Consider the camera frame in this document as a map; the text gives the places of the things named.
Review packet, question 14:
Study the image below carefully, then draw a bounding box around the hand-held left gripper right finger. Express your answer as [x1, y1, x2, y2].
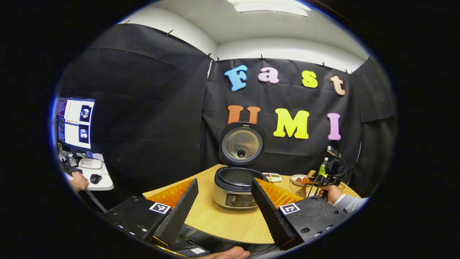
[251, 177, 351, 250]

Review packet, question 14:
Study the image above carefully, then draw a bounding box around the computer monitor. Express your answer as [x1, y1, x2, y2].
[54, 96, 96, 153]

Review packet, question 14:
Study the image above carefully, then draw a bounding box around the ceiling light panel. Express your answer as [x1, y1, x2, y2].
[228, 0, 311, 17]

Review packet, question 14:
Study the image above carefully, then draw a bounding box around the dark flat device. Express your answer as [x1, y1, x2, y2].
[178, 240, 211, 257]

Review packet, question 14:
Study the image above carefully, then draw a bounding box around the black keyboard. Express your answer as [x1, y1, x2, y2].
[59, 160, 83, 177]

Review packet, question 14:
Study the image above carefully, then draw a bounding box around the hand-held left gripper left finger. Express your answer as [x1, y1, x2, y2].
[95, 178, 199, 247]

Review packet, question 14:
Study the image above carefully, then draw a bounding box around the white side desk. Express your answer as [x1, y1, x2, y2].
[59, 153, 115, 191]

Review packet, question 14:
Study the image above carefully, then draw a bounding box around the black backdrop cloth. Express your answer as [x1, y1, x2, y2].
[57, 23, 397, 202]

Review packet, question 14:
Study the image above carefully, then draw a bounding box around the white flat device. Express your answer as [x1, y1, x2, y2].
[78, 158, 104, 169]

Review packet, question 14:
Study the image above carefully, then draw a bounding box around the dark-lidded silver rice cooker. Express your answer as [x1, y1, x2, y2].
[213, 122, 269, 211]

